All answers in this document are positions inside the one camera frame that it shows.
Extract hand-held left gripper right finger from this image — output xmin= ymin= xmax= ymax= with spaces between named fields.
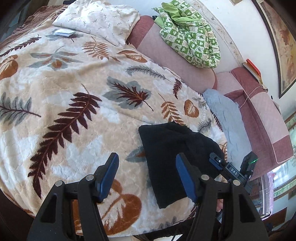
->
xmin=175 ymin=153 xmax=270 ymax=241

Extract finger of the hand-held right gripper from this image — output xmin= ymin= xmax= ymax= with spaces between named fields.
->
xmin=209 ymin=152 xmax=229 ymax=179

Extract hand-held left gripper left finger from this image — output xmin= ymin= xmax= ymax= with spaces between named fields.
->
xmin=26 ymin=152 xmax=120 ymax=241

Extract black pants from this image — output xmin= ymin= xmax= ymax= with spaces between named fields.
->
xmin=138 ymin=122 xmax=226 ymax=209

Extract light blue quilted cloth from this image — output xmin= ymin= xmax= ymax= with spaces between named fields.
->
xmin=203 ymin=88 xmax=253 ymax=167

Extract pink quilted headboard cushion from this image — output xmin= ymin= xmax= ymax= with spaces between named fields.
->
xmin=214 ymin=67 xmax=294 ymax=181
xmin=126 ymin=15 xmax=218 ymax=91

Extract leaf print fleece blanket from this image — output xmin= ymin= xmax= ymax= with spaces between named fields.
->
xmin=0 ymin=27 xmax=228 ymax=238

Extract red and orange books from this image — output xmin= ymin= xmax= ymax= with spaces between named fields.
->
xmin=242 ymin=62 xmax=265 ymax=86

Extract red book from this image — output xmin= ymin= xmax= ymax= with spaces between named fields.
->
xmin=245 ymin=59 xmax=262 ymax=80

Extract green patterned quilt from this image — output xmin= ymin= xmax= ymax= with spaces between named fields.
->
xmin=152 ymin=0 xmax=221 ymax=69

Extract small white booklet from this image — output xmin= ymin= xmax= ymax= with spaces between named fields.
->
xmin=53 ymin=29 xmax=75 ymax=37

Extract white floral pillow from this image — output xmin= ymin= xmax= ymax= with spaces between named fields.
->
xmin=52 ymin=0 xmax=141 ymax=47

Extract white cable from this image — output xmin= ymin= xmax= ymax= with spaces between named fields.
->
xmin=239 ymin=85 xmax=265 ymax=109

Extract framed wall picture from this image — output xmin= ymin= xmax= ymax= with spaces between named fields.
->
xmin=254 ymin=0 xmax=296 ymax=99

